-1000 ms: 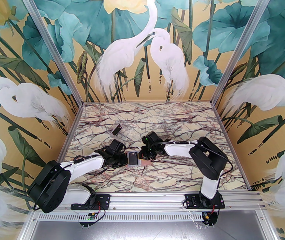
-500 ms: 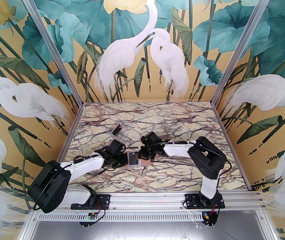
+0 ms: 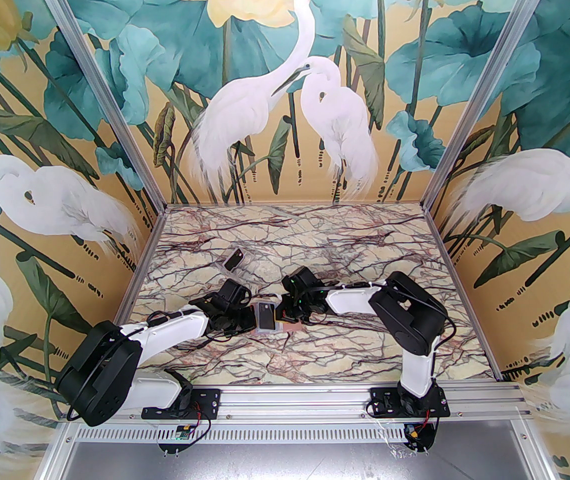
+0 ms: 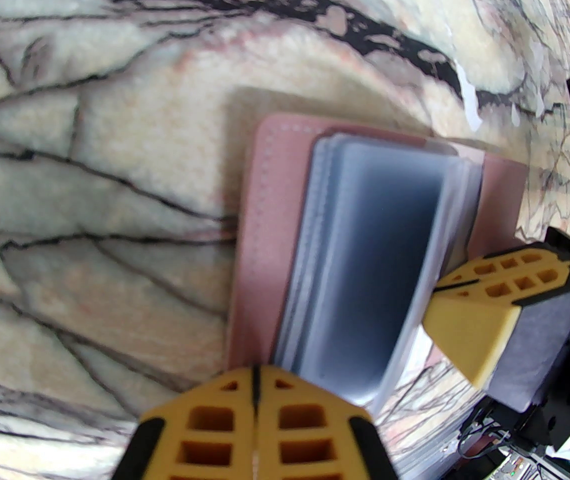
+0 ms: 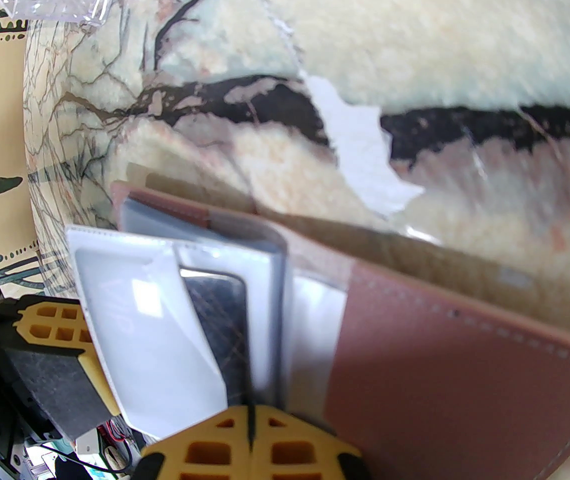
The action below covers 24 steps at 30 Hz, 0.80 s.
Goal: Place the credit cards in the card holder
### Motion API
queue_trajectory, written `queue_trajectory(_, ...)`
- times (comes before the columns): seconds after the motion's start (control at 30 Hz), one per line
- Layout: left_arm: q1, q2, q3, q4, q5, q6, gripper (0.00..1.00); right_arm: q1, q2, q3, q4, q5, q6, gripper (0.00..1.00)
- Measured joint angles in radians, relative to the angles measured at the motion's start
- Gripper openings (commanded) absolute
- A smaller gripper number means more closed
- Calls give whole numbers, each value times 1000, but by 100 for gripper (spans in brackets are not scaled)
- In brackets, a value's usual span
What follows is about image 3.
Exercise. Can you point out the black credit card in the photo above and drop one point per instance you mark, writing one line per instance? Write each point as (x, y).
(266, 316)
(235, 259)

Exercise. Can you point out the pink card holder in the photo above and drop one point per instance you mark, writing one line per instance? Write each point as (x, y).
(292, 329)

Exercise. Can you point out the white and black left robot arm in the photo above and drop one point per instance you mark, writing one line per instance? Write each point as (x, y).
(175, 325)

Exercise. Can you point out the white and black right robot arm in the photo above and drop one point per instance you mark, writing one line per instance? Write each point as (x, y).
(350, 300)

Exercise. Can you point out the perforated metal strip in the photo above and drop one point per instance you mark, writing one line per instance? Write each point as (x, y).
(295, 433)

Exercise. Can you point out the grey metal sheet panel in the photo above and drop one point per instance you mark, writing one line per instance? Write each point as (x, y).
(295, 463)

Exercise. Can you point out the aluminium mounting rail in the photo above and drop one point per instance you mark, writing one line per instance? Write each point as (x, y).
(295, 403)

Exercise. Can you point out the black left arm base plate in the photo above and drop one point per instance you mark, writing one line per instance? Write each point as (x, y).
(210, 400)

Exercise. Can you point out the aluminium table side rail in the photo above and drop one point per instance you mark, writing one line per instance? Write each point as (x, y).
(443, 248)
(148, 248)

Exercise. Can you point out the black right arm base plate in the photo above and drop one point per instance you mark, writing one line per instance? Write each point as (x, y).
(382, 400)

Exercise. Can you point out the black bracket with yellow connector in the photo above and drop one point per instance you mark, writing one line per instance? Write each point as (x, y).
(417, 435)

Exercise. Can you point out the aluminium frame post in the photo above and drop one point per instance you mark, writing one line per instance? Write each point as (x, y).
(108, 93)
(481, 93)

